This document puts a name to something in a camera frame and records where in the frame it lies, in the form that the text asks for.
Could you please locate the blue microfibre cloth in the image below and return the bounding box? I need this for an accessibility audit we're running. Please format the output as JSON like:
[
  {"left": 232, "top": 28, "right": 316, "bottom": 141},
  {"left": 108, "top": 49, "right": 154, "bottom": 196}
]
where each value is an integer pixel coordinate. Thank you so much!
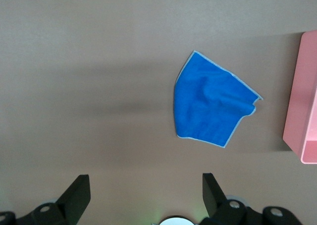
[{"left": 172, "top": 50, "right": 264, "bottom": 149}]

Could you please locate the pink plastic bin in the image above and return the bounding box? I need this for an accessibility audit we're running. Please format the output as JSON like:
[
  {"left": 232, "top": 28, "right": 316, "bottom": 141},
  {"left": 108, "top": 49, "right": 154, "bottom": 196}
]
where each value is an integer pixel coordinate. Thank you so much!
[{"left": 282, "top": 29, "right": 317, "bottom": 165}]

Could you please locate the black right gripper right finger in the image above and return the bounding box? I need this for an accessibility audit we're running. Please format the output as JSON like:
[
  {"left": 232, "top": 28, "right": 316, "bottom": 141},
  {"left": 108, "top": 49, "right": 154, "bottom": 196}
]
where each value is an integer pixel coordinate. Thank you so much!
[{"left": 200, "top": 172, "right": 302, "bottom": 225}]

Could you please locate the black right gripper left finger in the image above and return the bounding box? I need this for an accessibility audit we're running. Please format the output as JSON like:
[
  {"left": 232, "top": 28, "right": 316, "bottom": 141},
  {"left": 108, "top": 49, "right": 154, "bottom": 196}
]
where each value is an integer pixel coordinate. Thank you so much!
[{"left": 0, "top": 174, "right": 91, "bottom": 225}]

